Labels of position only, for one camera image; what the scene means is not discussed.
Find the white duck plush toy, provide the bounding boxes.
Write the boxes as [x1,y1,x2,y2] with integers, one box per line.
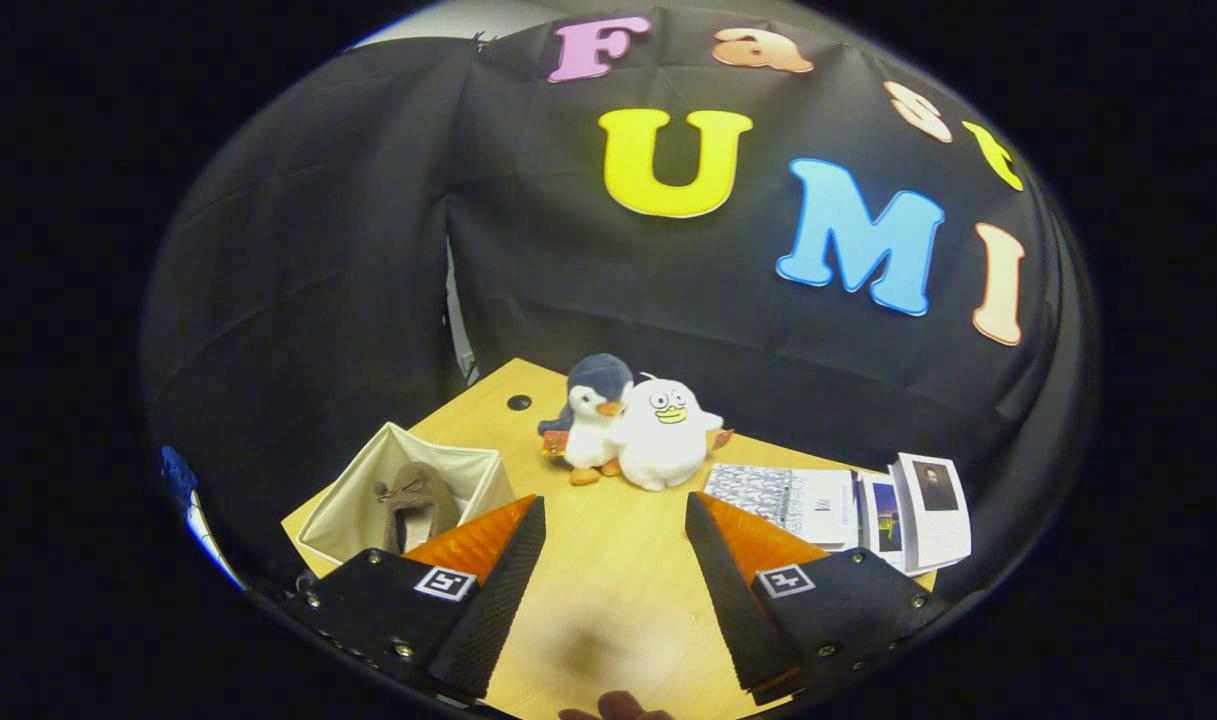
[608,378,734,493]

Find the beige fabric storage box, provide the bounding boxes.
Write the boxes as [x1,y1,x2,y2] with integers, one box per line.
[296,421,516,571]

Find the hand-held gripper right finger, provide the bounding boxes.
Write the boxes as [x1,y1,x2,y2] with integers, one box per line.
[685,490,954,706]

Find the grey patterned cover book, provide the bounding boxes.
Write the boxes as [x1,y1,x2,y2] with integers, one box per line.
[705,463,857,551]

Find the brown fuzzy shoe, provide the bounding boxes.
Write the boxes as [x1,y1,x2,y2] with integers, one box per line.
[375,461,462,556]

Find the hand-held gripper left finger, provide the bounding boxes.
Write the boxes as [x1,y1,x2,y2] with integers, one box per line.
[278,494,547,701]

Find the white blue picture book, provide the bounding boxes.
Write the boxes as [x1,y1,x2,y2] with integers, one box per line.
[853,472,909,573]

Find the grey white penguin plush toy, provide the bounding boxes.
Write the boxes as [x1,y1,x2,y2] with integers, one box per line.
[538,353,636,487]

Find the white portrait cover book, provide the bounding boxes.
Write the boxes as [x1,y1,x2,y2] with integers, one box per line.
[888,452,973,576]

